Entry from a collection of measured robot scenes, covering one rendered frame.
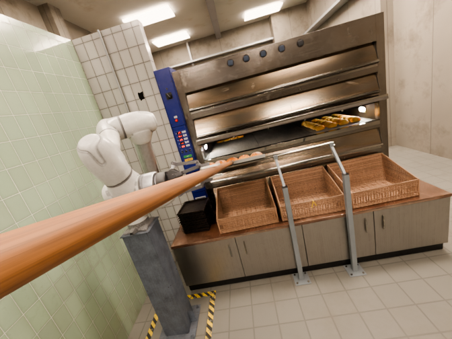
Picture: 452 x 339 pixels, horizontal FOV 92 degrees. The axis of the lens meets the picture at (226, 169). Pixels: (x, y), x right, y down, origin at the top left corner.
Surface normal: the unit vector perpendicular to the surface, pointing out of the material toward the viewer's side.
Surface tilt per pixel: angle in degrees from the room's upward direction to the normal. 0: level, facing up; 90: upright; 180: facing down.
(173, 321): 90
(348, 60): 70
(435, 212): 90
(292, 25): 90
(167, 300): 90
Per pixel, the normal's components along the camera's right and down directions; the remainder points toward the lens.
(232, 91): -0.12, -0.04
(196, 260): -0.04, 0.30
